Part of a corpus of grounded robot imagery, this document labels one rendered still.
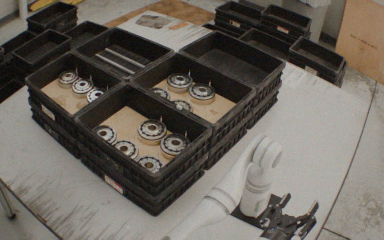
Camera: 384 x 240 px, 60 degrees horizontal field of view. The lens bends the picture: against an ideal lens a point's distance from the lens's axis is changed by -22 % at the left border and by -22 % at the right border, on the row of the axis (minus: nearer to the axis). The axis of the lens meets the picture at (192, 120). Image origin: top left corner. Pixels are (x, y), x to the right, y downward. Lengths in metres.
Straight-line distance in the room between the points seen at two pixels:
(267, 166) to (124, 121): 0.60
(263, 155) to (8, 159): 1.05
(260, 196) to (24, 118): 1.12
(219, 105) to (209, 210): 0.64
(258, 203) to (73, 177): 0.69
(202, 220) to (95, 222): 0.44
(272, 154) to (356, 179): 1.67
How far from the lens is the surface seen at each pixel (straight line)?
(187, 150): 1.31
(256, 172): 1.29
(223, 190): 1.14
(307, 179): 1.63
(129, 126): 1.53
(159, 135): 1.46
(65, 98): 1.70
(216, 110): 1.63
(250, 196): 1.35
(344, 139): 1.90
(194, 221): 1.11
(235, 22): 3.30
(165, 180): 1.30
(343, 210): 2.56
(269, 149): 1.20
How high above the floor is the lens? 1.84
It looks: 40 degrees down
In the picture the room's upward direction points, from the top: 6 degrees clockwise
